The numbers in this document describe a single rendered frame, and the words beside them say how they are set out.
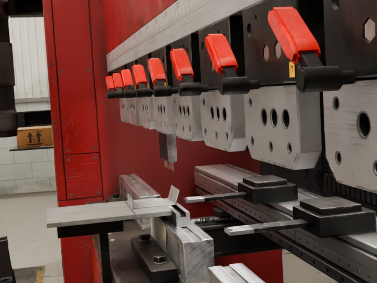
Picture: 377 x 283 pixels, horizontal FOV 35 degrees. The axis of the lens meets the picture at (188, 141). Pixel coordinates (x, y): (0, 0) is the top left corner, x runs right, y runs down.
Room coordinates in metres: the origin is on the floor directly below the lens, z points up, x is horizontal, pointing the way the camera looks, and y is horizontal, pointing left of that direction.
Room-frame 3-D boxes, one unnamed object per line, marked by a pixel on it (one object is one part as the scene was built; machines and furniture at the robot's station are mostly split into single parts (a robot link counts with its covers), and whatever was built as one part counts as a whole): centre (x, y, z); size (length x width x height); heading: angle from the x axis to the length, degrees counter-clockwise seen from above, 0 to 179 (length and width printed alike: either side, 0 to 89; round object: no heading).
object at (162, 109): (1.20, 0.01, 1.26); 0.15 x 0.09 x 0.17; 13
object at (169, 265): (1.32, 0.10, 0.89); 0.30 x 0.05 x 0.03; 13
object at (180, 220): (1.35, 0.04, 0.99); 0.20 x 0.03 x 0.03; 13
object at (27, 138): (3.51, 0.89, 1.04); 0.30 x 0.26 x 0.12; 7
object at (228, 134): (0.81, -0.08, 1.26); 0.15 x 0.09 x 0.17; 13
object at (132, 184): (1.91, 0.17, 0.92); 0.50 x 0.06 x 0.10; 13
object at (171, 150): (1.37, 0.05, 1.13); 0.10 x 0.02 x 0.10; 13
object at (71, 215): (1.34, 0.19, 1.00); 0.26 x 0.18 x 0.01; 103
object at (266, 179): (1.42, -0.11, 1.01); 0.26 x 0.12 x 0.05; 103
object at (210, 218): (1.89, -0.22, 0.81); 0.64 x 0.08 x 0.14; 103
